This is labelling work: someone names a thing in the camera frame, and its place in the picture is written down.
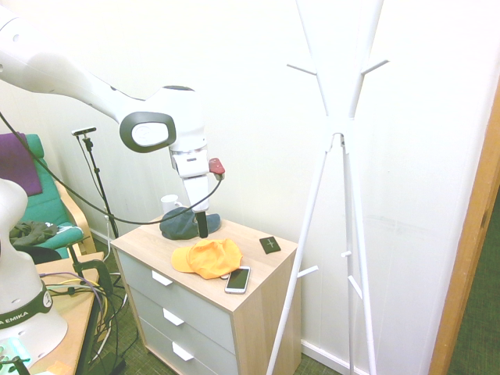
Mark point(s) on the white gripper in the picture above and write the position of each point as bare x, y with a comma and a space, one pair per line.
195, 187

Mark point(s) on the orange baseball cap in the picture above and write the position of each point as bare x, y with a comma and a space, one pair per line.
211, 259

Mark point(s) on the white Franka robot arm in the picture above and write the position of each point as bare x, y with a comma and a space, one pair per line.
58, 78

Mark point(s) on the dark blue cap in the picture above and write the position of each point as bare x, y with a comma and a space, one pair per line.
177, 227

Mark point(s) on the white mug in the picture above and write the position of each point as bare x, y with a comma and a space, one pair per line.
168, 203

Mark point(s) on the white smartphone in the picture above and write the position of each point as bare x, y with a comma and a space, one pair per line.
238, 279

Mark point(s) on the small black wallet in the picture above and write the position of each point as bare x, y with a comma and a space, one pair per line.
270, 245

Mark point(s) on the wooden chest of drawers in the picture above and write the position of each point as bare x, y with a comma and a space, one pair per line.
265, 312

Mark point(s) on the black screw clamp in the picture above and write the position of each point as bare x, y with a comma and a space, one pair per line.
103, 273

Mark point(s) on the black tripod stand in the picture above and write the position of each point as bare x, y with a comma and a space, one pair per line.
97, 176

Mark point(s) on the green wooden armchair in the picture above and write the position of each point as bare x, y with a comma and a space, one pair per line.
47, 203

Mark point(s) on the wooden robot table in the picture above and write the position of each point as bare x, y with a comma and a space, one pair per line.
74, 324

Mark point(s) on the dark olive garment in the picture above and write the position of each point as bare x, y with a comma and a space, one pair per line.
33, 232

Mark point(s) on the white coat stand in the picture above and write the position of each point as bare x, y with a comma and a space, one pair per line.
340, 121

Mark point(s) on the white baseboard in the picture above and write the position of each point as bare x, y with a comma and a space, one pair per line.
324, 353

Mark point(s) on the purple cloth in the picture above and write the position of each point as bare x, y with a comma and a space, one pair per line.
15, 164

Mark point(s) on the black camera bar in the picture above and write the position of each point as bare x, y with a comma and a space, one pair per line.
84, 131

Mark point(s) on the wooden door frame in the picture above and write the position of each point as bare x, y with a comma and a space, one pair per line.
461, 273

